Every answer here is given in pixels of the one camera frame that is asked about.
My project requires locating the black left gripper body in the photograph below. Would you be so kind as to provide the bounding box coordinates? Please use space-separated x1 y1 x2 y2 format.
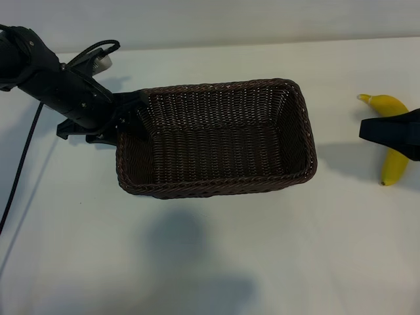
19 60 121 146

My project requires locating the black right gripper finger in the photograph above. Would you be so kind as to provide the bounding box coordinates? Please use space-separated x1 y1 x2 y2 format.
358 109 420 162

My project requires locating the yellow banana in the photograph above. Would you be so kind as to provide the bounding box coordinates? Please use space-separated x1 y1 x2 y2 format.
356 94 411 187

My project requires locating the dark brown wicker basket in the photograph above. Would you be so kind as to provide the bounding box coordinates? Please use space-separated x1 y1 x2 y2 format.
115 77 319 200

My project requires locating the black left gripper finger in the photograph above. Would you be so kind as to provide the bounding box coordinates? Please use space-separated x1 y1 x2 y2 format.
118 107 151 142
112 90 149 108

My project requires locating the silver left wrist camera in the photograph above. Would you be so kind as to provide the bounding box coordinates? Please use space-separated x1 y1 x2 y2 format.
91 54 114 75

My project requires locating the black camera cable loop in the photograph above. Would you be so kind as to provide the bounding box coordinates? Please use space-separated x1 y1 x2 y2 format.
64 39 121 72

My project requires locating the black braided cable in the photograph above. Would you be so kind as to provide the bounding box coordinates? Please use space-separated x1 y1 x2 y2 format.
0 100 44 236

